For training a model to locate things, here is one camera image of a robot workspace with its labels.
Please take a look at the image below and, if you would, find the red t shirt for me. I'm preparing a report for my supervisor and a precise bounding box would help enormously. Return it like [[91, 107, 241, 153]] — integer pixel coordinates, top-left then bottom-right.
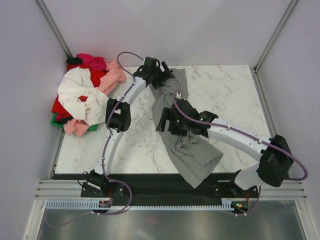
[[51, 63, 107, 122]]

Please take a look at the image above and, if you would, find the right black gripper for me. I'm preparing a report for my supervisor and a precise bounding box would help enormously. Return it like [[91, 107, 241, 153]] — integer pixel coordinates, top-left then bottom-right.
[[156, 107, 190, 137]]

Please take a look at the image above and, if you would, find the white slotted cable duct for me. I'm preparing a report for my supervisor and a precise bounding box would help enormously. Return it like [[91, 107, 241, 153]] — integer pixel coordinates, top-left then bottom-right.
[[45, 199, 234, 211]]

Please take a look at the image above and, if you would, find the black garment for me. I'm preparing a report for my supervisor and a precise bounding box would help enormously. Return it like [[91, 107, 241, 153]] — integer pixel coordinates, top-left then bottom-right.
[[66, 57, 84, 65]]

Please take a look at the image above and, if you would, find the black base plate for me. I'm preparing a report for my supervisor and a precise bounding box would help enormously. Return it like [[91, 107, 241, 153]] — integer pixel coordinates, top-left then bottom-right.
[[53, 173, 258, 206]]

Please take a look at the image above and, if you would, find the grey t shirt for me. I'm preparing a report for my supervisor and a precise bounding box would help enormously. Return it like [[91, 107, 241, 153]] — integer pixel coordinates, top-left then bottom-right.
[[151, 68, 223, 189]]

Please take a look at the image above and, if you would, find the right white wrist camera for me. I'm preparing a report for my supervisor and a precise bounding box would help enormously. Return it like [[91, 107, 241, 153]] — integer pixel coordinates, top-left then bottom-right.
[[175, 91, 182, 100]]

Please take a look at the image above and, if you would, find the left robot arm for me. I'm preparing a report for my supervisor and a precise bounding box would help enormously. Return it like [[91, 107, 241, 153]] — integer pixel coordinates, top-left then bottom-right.
[[86, 56, 175, 197]]

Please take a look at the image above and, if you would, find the aluminium frame post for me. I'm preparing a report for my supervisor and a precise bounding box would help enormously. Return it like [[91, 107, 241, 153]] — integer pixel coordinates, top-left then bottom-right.
[[34, 0, 73, 58], [252, 0, 300, 75]]

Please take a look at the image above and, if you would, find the green t shirt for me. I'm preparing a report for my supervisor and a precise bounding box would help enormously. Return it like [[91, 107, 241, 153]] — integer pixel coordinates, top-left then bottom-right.
[[50, 113, 98, 131]]

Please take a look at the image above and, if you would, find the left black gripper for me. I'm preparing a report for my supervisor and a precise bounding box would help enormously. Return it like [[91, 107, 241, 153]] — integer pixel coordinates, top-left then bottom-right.
[[151, 61, 175, 89]]

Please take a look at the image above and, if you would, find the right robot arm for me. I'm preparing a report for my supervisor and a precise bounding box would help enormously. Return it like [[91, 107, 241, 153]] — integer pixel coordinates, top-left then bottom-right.
[[156, 99, 293, 197]]

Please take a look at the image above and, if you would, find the right aluminium frame post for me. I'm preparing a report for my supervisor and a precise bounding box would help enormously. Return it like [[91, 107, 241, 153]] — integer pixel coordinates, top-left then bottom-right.
[[252, 0, 300, 75]]

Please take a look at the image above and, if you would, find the left aluminium frame post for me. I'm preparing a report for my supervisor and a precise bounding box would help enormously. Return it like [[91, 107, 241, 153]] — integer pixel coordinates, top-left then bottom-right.
[[34, 0, 73, 58]]

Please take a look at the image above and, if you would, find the magenta t shirt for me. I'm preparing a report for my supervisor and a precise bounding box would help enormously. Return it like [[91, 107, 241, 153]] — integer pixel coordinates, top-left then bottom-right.
[[76, 53, 107, 72]]

